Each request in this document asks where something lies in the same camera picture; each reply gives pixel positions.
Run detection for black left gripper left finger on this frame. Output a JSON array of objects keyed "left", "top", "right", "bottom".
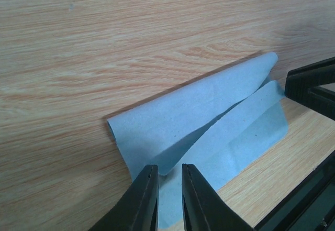
[{"left": 90, "top": 165, "right": 159, "bottom": 230}]

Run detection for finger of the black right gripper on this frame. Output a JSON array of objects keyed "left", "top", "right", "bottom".
[
  {"left": 284, "top": 58, "right": 334, "bottom": 116},
  {"left": 255, "top": 152, "right": 334, "bottom": 230}
]

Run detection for light blue cleaning cloth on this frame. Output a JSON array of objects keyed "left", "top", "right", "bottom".
[{"left": 108, "top": 52, "right": 288, "bottom": 228}]

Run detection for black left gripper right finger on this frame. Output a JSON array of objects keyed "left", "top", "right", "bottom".
[{"left": 182, "top": 164, "right": 254, "bottom": 230}]

